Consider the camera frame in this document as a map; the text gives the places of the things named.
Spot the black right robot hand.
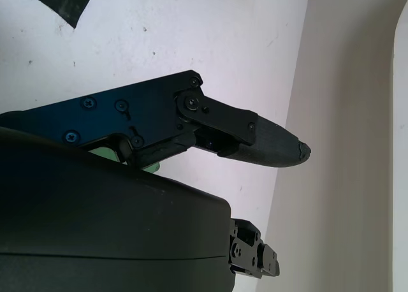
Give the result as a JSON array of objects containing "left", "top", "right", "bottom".
[{"left": 0, "top": 69, "right": 312, "bottom": 292}]

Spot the green cube block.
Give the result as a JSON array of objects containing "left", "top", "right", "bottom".
[{"left": 88, "top": 145, "right": 161, "bottom": 174}]

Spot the black tape strip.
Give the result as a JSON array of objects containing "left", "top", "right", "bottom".
[{"left": 38, "top": 0, "right": 98, "bottom": 30}]

